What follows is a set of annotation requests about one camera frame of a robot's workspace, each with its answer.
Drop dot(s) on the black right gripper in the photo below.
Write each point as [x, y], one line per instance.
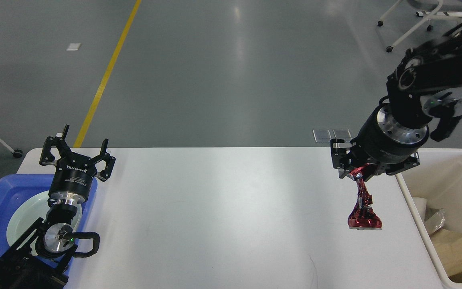
[382, 146]

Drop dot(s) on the floor outlet cover left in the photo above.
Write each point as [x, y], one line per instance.
[322, 136]

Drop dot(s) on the green plate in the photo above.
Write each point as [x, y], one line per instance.
[24, 217]

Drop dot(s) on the floor outlet cover right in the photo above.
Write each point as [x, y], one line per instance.
[344, 134]

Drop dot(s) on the beige plastic bin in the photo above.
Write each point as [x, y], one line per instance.
[438, 179]

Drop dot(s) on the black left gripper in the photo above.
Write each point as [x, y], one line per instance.
[72, 180]

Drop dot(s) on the white floor tag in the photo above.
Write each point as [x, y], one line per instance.
[73, 47]

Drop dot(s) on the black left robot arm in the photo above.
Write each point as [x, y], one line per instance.
[39, 258]

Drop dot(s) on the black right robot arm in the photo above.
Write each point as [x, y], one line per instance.
[423, 96]

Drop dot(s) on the floor outlet cover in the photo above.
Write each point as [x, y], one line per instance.
[322, 136]
[344, 134]

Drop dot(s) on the crushed red can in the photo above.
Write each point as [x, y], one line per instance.
[362, 216]

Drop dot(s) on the brown paper bag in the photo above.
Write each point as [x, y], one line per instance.
[448, 245]

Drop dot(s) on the silver foil bag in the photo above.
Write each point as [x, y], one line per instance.
[434, 220]

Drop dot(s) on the white paper cup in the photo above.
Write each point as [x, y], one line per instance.
[421, 206]

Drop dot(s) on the blue plastic tray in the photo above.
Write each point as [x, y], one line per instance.
[15, 190]

